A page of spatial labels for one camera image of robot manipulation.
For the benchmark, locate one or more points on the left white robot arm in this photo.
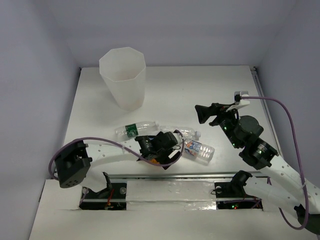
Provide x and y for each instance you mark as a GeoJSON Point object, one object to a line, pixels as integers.
{"type": "Point", "coordinates": [80, 163]}

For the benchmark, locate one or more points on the translucent white plastic bin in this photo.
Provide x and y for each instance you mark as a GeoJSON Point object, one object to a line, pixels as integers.
{"type": "Point", "coordinates": [124, 72]}

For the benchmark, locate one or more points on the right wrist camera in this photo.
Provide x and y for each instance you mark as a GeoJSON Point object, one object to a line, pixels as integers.
{"type": "Point", "coordinates": [241, 98]}

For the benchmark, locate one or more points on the clear bottle orange blue label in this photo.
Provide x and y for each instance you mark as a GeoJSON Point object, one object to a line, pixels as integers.
{"type": "Point", "coordinates": [197, 152]}

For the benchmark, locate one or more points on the orange textured juice bottle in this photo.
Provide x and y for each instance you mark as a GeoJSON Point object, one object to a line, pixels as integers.
{"type": "Point", "coordinates": [153, 161]}

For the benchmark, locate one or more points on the clear bottle green label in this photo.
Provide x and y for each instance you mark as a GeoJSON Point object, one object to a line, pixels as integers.
{"type": "Point", "coordinates": [137, 129]}

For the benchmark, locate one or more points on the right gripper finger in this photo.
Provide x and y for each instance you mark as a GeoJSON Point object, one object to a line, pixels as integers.
{"type": "Point", "coordinates": [205, 112]}
{"type": "Point", "coordinates": [217, 106]}

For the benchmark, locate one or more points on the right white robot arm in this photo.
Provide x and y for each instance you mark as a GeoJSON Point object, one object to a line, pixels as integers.
{"type": "Point", "coordinates": [298, 197]}

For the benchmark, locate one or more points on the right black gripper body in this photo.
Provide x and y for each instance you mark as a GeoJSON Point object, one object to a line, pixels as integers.
{"type": "Point", "coordinates": [226, 118]}

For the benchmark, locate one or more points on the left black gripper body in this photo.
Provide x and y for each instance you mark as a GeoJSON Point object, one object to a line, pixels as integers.
{"type": "Point", "coordinates": [167, 144]}

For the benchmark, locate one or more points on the clear crushed unlabelled bottle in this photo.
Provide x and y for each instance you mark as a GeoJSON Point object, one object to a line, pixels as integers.
{"type": "Point", "coordinates": [188, 133]}

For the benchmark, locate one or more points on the aluminium side rail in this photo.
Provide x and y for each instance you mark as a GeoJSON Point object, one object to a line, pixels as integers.
{"type": "Point", "coordinates": [260, 92]}

